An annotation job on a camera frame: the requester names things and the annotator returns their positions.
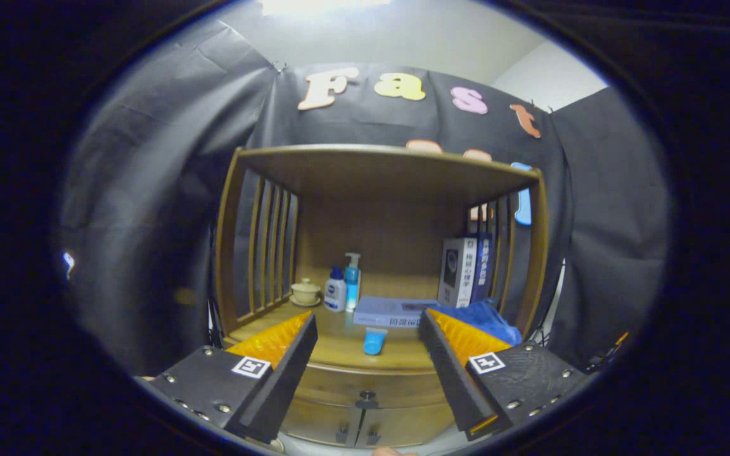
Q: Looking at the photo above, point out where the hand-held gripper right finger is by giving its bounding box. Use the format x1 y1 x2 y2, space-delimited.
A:
419 308 591 442

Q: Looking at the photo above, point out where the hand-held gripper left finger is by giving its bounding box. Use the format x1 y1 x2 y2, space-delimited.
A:
150 312 319 444

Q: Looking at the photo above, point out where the wooden drawer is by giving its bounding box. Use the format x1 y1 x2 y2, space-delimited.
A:
295 364 451 409

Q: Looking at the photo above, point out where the blue white cream tube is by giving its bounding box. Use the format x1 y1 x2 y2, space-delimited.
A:
363 327 388 356

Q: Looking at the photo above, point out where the wooden cabinet door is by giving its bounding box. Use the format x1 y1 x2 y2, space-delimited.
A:
279 398 361 447
357 405 458 449

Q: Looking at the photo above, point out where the wooden countertop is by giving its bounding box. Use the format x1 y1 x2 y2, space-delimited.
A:
229 298 524 373

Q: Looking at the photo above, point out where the wooden cabinet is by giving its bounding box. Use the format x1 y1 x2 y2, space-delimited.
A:
213 144 549 449

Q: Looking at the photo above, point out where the blue towel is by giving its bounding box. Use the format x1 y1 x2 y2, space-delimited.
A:
432 299 523 346

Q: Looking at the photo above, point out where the beige lidded teacup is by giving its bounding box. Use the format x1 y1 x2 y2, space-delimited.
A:
290 277 322 307

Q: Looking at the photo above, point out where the grey flat book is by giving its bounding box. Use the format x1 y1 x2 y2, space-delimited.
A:
353 296 440 328

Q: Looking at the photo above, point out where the white bottle with blue cap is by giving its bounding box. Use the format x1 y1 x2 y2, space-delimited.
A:
324 266 347 312

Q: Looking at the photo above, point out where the white upright book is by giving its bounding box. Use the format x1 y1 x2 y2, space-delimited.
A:
437 237 478 308

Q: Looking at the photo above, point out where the blue pump bottle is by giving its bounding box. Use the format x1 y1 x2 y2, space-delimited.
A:
344 253 362 312

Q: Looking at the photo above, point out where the dark blue upright book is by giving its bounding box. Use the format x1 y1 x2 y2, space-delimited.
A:
470 233 494 303

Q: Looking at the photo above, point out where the orange black tool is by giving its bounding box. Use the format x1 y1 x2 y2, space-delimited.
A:
587 331 630 371

